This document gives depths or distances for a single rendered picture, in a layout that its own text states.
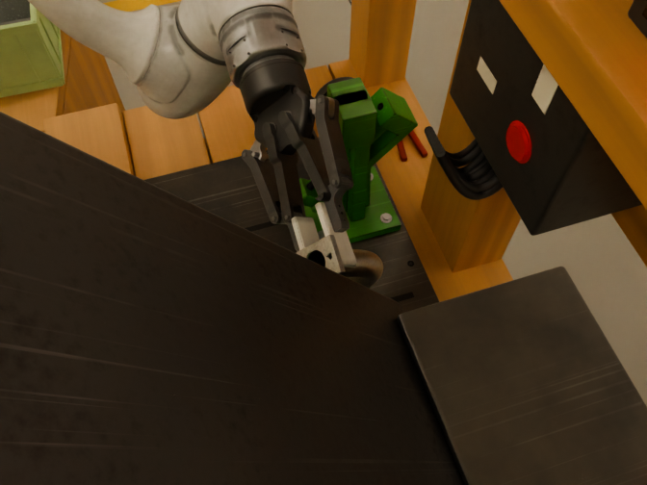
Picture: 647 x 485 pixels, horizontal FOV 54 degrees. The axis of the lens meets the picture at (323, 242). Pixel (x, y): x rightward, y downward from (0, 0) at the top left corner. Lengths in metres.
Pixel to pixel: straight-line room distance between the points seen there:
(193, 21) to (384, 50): 0.52
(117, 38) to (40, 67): 0.66
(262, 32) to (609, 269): 1.72
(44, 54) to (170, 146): 0.38
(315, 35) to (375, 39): 1.55
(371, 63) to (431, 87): 1.33
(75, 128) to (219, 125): 0.26
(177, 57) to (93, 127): 0.47
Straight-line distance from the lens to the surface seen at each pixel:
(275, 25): 0.72
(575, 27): 0.42
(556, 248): 2.21
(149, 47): 0.83
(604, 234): 2.31
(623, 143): 0.39
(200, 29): 0.78
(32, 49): 1.46
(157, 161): 1.20
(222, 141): 1.20
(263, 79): 0.69
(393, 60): 1.26
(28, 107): 1.51
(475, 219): 0.92
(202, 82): 0.84
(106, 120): 1.26
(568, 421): 0.61
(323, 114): 0.65
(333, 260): 0.61
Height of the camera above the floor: 1.79
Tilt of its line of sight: 59 degrees down
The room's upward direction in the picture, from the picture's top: straight up
